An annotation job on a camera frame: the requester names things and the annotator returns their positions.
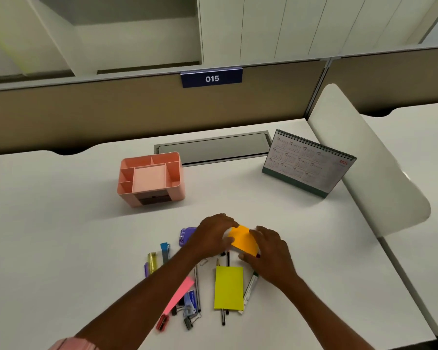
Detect person's left hand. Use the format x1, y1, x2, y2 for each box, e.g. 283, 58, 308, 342
185, 213, 240, 260

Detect person's right hand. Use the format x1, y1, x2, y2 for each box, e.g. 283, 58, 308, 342
238, 226, 299, 288

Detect purple hole punch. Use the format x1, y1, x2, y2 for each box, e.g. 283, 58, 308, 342
179, 227, 198, 247

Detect black pencil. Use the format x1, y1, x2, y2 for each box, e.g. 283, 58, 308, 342
225, 251, 231, 316

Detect orange sticky note pad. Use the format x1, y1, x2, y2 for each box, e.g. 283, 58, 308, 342
226, 225, 260, 258

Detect green capped white marker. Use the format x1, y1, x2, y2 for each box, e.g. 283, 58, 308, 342
238, 272, 259, 315

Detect yellow sticky note pad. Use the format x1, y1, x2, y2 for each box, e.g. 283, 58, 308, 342
214, 265, 244, 311

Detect blue staple box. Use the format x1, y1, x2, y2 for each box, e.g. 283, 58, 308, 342
183, 289, 199, 317

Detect pink sticky note pad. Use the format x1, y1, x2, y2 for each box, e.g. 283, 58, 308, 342
162, 276, 196, 316

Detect pink desk organizer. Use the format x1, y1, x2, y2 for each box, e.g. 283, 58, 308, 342
116, 152, 186, 209

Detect green spiral desk calendar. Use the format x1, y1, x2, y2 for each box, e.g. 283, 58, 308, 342
261, 129, 358, 198

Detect person's left forearm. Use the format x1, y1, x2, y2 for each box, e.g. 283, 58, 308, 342
74, 247, 205, 350

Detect person's right forearm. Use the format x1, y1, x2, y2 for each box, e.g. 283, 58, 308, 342
277, 275, 375, 350

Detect white side divider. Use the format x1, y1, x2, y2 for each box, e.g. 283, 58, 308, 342
307, 83, 432, 238

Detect blue number sign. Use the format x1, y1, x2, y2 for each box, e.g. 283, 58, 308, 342
181, 67, 243, 88

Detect beige partition panel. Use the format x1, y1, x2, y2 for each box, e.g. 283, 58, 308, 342
306, 45, 438, 115
0, 60, 328, 156

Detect pink plaid sleeve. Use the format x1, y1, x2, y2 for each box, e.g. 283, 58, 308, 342
49, 337, 99, 350

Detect white open shelf unit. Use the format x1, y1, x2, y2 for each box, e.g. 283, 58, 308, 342
0, 0, 203, 86

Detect white panelled cabinet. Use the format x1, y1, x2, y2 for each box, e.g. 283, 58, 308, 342
197, 0, 438, 68

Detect grey cable tray cover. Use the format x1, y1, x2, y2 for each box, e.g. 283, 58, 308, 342
154, 130, 272, 167

